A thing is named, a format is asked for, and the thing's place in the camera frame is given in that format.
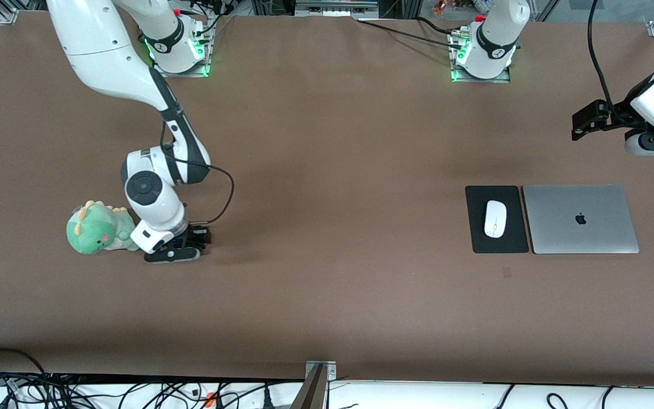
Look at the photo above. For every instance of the metal table edge bracket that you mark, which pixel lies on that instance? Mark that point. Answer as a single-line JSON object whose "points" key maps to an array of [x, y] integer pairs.
{"points": [[315, 386]]}

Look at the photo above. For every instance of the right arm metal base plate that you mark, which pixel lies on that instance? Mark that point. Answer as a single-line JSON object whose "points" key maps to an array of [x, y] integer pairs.
{"points": [[182, 74]]}

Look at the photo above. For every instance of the grey metal frame piece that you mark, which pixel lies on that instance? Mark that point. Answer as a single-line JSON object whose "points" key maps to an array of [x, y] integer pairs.
{"points": [[335, 7]]}

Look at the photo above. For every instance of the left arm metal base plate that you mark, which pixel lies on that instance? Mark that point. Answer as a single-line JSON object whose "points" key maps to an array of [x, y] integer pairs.
{"points": [[480, 80]]}

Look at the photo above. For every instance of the black mouse pad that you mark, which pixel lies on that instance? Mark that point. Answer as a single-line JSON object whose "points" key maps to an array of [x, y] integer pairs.
{"points": [[477, 238]]}

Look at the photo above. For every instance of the orange plug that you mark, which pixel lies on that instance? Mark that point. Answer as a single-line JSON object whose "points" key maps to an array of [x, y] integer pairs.
{"points": [[209, 400]]}

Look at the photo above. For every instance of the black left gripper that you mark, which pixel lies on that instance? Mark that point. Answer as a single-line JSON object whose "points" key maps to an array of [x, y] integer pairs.
{"points": [[620, 111]]}

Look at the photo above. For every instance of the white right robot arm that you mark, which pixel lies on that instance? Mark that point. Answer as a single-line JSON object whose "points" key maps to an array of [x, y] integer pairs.
{"points": [[105, 51]]}

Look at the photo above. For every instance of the short aluminium profile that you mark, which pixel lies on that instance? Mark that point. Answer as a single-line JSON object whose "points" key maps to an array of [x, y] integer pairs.
{"points": [[6, 14]]}

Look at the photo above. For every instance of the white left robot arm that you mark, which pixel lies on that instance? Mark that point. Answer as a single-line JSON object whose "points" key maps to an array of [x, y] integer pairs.
{"points": [[494, 40]]}

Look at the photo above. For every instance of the white computer mouse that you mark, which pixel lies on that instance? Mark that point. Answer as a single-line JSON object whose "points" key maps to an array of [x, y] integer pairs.
{"points": [[495, 218]]}

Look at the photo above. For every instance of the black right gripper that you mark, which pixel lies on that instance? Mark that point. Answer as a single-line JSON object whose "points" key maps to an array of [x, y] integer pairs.
{"points": [[196, 233]]}

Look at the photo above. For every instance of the silver closed laptop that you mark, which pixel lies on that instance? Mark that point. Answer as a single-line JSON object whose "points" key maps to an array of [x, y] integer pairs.
{"points": [[579, 218]]}

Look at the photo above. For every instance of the green dinosaur plush toy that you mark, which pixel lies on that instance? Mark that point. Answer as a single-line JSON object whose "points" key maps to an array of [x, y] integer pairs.
{"points": [[97, 230]]}

